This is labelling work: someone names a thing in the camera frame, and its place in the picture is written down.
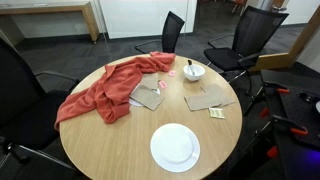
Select black grey marker pen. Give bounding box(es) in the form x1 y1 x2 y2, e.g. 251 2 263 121
187 59 196 76

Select white ceramic bowl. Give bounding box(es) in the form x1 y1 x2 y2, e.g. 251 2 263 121
182 63 206 82

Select brown paper napkin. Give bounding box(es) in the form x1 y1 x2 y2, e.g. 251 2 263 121
138 72 160 91
200 83 236 108
184 93 222 112

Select grey folded napkin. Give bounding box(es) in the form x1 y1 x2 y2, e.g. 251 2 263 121
129 84 166 111

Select red fleece cloth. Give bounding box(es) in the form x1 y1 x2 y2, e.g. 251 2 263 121
54 51 177 132

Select white round plate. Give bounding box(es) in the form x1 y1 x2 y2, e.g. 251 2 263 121
149 123 201 173

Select black mesh office chair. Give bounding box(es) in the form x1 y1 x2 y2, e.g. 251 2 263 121
203 5 290 96
134 10 186 55
0 36 81 180

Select yellow sweetener packet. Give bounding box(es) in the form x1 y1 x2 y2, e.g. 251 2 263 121
208 107 226 120

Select orange chair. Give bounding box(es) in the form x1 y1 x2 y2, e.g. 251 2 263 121
230 0 248 15

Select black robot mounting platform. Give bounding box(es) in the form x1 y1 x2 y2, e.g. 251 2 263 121
243 69 320 180

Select light wooden desk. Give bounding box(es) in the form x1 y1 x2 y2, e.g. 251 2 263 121
0 0 100 44

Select orange handled black clamp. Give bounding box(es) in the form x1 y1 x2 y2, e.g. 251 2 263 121
266 145 280 159
275 87 291 95
259 106 270 119
289 125 309 137

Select wooden partition frame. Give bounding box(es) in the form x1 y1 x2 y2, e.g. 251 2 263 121
249 6 320 72

